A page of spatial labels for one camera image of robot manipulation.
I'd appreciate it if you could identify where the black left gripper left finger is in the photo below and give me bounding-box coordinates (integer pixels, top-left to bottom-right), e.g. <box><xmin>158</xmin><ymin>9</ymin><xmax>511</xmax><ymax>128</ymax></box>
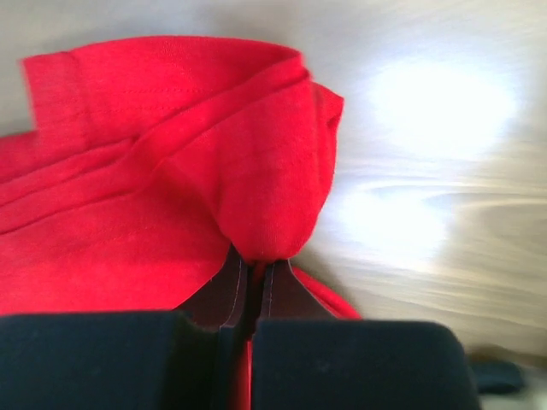
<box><xmin>1</xmin><ymin>250</ymin><xmax>249</xmax><ymax>409</ymax></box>

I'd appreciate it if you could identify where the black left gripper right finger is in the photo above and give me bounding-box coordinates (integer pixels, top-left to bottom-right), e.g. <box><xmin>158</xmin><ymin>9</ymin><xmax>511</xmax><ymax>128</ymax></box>
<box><xmin>251</xmin><ymin>261</ymin><xmax>481</xmax><ymax>409</ymax></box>

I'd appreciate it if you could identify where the red garment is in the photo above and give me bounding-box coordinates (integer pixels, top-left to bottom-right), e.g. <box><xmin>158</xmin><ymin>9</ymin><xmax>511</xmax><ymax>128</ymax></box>
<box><xmin>0</xmin><ymin>36</ymin><xmax>364</xmax><ymax>410</ymax></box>

